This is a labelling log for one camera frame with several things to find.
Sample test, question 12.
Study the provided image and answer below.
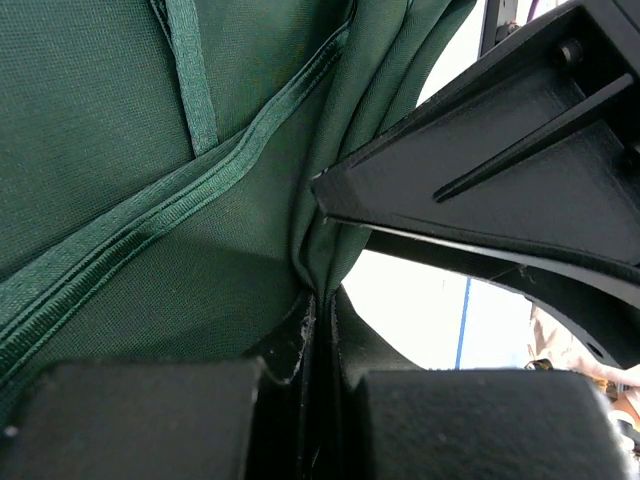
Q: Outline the person in beige shirt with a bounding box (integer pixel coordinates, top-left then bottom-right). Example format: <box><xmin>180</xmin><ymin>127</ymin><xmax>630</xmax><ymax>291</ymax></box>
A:
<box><xmin>527</xmin><ymin>305</ymin><xmax>639</xmax><ymax>391</ymax></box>

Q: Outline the dark green cloth napkin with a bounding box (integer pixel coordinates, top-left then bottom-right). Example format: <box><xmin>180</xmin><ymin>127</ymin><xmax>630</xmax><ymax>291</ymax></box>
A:
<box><xmin>1</xmin><ymin>1</ymin><xmax>473</xmax><ymax>425</ymax></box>

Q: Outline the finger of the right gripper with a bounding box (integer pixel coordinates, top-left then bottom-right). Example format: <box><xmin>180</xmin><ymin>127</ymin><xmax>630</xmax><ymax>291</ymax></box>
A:
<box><xmin>367</xmin><ymin>232</ymin><xmax>639</xmax><ymax>367</ymax></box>
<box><xmin>312</xmin><ymin>1</ymin><xmax>639</xmax><ymax>268</ymax></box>

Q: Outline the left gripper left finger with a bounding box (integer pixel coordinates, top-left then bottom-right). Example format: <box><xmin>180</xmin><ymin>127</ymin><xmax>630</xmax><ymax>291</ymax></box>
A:
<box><xmin>1</xmin><ymin>294</ymin><xmax>316</xmax><ymax>479</ymax></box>

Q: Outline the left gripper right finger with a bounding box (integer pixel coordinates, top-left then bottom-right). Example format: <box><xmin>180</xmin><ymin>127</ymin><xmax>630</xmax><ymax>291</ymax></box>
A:
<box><xmin>329</xmin><ymin>292</ymin><xmax>635</xmax><ymax>479</ymax></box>

